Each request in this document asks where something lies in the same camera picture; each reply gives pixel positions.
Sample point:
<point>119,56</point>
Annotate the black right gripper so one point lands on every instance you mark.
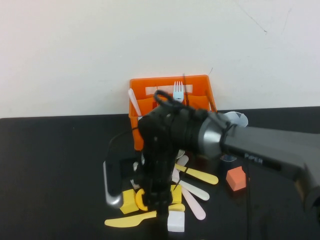
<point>157,172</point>

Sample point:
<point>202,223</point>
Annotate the yellow plastic knife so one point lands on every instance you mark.
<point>125,221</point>

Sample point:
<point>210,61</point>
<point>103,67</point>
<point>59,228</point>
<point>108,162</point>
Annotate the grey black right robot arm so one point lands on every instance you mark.
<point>262,147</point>

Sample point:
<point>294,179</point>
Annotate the orange plastic cutlery crate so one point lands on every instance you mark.
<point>195,85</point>

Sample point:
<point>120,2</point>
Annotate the yellow rubber duck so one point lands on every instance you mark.
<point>138,200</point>

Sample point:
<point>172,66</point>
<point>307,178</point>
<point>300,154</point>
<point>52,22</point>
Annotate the yellow foam cube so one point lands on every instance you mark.
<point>178,197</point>
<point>128,202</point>

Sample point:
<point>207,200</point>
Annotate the pink plastic fork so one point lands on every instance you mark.
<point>197,210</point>

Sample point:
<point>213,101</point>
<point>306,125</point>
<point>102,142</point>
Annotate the white plastic knife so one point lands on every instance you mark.
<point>200,193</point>

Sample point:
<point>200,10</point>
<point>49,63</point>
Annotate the yellow plastic spoon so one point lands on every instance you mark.
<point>200,176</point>

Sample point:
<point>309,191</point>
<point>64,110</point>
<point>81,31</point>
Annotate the orange foam cube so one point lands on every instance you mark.
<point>236,178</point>

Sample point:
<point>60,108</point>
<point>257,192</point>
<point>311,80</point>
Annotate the light blue plastic fork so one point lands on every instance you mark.
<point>178,93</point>

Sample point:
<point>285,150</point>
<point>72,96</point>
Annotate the blue paper cone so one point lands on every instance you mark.
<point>236,118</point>

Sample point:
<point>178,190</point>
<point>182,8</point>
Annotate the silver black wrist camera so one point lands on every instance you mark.
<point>112,182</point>

